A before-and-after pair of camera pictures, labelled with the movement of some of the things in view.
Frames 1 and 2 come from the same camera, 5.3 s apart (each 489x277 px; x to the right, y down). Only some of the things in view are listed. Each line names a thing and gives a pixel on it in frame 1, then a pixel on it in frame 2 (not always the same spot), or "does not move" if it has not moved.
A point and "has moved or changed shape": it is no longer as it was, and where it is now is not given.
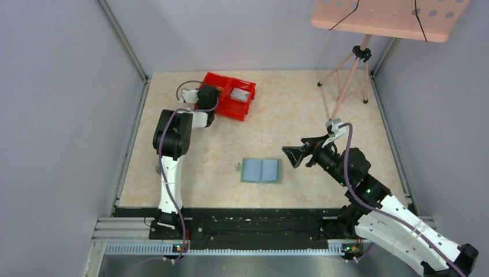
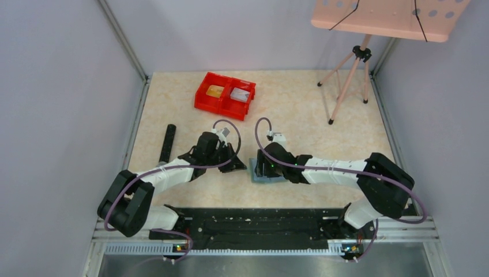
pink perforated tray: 424,20 does not move
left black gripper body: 210,105 to 225,155
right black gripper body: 309,152 to 261,164
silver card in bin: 240,94 does not move
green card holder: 260,171 has moved or changed shape
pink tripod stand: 359,52 does not move
